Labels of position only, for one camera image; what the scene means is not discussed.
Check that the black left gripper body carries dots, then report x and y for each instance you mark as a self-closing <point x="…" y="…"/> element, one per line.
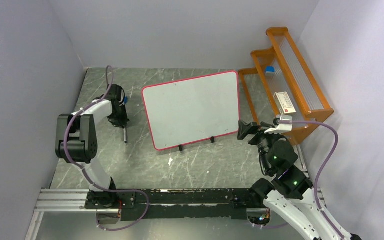
<point x="120" y="118"/>

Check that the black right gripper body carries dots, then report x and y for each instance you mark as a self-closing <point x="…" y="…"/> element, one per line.
<point x="268" y="139"/>

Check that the pink framed whiteboard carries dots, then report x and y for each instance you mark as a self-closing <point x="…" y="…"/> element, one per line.
<point x="191" y="110"/>

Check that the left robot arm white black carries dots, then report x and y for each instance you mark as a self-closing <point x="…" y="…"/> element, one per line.
<point x="76" y="142"/>

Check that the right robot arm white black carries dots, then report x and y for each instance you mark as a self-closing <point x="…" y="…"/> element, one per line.
<point x="290" y="194"/>

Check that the white red small box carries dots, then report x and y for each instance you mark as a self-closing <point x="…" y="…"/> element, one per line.
<point x="284" y="103"/>

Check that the blue eraser on rack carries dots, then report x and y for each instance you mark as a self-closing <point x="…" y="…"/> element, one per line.
<point x="270" y="71"/>

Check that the orange wooden tiered rack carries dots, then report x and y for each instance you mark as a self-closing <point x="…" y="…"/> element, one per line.
<point x="292" y="75"/>

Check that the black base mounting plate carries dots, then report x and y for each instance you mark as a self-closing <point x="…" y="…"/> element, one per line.
<point x="233" y="203"/>

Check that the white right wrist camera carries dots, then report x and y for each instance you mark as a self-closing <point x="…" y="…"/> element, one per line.
<point x="282" y="124"/>

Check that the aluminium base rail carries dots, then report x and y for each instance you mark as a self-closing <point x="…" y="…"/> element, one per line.
<point x="62" y="201"/>

